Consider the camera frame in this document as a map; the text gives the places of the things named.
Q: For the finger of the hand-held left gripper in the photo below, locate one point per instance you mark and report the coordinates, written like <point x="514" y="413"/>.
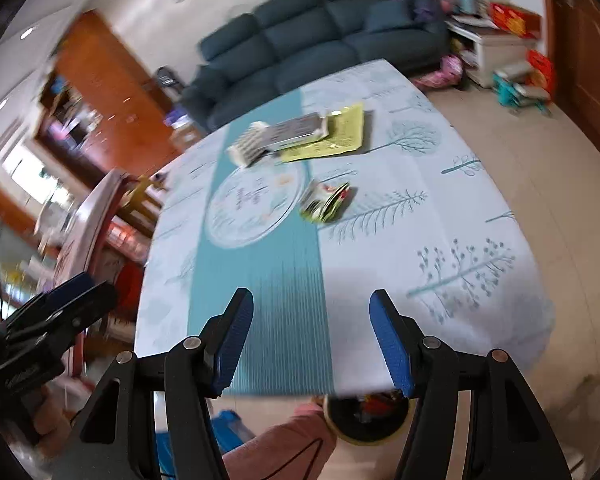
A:
<point x="80" y="305"/>
<point x="65" y="290"/>

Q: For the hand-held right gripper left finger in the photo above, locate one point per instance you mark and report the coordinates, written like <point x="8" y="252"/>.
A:
<point x="232" y="345"/>

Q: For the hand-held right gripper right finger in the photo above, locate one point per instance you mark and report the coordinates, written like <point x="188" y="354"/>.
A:
<point x="392" y="345"/>

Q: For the yellow rimmed trash bin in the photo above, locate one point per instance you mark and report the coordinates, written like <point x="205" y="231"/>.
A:
<point x="345" y="432"/>

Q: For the person's left hand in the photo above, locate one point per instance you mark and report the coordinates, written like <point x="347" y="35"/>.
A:
<point x="52" y="425"/>

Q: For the reddish wooden chair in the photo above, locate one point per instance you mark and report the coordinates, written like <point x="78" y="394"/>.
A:
<point x="92" y="220"/>

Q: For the blue plastic stool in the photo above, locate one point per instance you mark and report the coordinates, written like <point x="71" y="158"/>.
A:
<point x="232" y="432"/>

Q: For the pink trouser leg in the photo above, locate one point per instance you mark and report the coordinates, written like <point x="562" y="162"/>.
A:
<point x="280" y="450"/>

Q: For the green crumpled wrapper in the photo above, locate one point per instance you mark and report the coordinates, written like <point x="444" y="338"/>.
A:
<point x="325" y="202"/>

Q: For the tree print tablecloth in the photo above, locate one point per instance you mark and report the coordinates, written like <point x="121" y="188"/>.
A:
<point x="380" y="185"/>

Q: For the white striped box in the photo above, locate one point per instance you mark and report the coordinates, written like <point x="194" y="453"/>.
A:
<point x="247" y="145"/>

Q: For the white plastic chair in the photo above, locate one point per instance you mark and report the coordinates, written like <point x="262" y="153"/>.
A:
<point x="590" y="400"/>

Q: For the brown wooden cabinet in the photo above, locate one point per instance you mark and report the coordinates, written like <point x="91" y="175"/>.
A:
<point x="105" y="85"/>

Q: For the yellow flat packet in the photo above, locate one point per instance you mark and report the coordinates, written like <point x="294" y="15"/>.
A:
<point x="342" y="132"/>

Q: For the grey flat packet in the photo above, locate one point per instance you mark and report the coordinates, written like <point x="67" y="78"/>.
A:
<point x="295" y="130"/>

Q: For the pink bag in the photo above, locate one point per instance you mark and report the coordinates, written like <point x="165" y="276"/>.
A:
<point x="442" y="72"/>

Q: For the teal toy stool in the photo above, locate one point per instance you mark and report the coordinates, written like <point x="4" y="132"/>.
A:
<point x="522" y="92"/>

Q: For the dark blue sofa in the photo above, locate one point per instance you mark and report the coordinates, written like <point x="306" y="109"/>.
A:
<point x="305" y="45"/>

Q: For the white side table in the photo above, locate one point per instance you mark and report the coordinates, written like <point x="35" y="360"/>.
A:
<point x="495" y="52"/>

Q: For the red printed box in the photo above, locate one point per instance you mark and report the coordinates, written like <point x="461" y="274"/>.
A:
<point x="515" y="20"/>
<point x="541" y="72"/>

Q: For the purple cushion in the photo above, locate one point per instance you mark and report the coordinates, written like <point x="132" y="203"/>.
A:
<point x="428" y="7"/>

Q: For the brown wooden door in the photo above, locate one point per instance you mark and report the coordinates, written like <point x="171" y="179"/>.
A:
<point x="580" y="60"/>

